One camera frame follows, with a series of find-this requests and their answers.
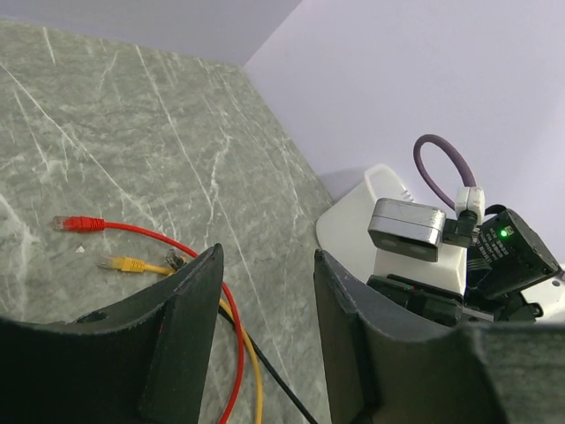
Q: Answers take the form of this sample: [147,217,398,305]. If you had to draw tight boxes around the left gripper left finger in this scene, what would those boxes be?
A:
[1,245,224,423]

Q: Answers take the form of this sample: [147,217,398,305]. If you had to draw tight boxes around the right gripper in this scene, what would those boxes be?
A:
[367,275,493,327]

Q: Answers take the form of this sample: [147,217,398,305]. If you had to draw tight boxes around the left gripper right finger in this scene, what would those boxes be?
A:
[313,250,564,423]

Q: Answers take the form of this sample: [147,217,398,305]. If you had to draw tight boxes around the yellow ethernet cable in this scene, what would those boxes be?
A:
[96,254,265,424]

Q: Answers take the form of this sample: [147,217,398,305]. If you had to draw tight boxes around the black ethernet cable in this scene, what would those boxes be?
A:
[164,248,320,424]

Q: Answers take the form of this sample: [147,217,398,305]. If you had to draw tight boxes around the red ethernet cable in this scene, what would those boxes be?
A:
[51,215,246,424]

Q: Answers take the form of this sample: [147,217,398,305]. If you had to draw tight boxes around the white plastic bin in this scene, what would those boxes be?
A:
[316,164,414,282]

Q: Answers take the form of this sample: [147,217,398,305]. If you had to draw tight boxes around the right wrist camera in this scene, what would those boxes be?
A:
[366,185,486,295]

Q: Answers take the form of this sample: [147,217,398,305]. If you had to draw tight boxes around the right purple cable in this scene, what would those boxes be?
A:
[412,133,478,211]

